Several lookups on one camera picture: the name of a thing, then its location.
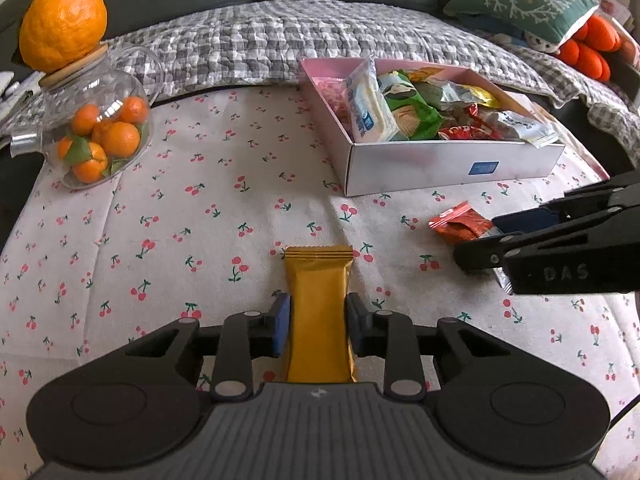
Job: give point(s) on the wooden teapot lid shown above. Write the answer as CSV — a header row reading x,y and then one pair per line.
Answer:
x,y
75,70

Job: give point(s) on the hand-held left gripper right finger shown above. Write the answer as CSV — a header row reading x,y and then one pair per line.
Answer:
x,y
355,322

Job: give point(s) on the orange plush toy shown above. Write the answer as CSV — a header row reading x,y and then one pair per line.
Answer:
x,y
585,55

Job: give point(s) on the white cloth bundle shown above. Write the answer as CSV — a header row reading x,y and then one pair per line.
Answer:
x,y
15,92

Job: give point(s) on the cherry print tablecloth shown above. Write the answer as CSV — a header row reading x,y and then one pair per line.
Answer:
x,y
200,210

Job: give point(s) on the large orange fruit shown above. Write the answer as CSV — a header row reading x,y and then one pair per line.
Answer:
x,y
62,22

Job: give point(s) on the yellow crinkled snack packet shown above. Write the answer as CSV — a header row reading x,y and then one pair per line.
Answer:
x,y
482,95

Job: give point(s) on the orange red snack packet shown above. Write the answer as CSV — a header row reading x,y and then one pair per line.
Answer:
x,y
457,222

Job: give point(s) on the pink cardboard box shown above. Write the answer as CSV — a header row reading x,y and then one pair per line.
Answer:
x,y
425,170

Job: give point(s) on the green patterned cushion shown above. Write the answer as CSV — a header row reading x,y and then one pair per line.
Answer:
x,y
510,0

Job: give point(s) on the clear packet with blue print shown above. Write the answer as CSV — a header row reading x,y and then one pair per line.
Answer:
x,y
370,105

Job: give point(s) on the pile of small tangerines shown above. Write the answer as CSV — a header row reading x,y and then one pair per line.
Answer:
x,y
120,137

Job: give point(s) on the green snack packet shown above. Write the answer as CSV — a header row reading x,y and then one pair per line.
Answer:
x,y
420,110

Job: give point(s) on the long white cracker packet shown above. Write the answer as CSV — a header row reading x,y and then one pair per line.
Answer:
x,y
520,125

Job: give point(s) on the pink snack packet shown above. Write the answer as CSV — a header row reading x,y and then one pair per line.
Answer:
x,y
330,92

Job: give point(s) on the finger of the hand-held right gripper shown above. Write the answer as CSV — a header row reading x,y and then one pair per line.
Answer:
x,y
490,255
530,220

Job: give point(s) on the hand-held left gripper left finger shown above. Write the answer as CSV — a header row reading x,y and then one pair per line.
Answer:
x,y
282,322

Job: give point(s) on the glass teapot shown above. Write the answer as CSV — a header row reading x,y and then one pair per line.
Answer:
x,y
95,87

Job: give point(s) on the golden yellow snack bar packet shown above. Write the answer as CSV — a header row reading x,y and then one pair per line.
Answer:
x,y
317,300

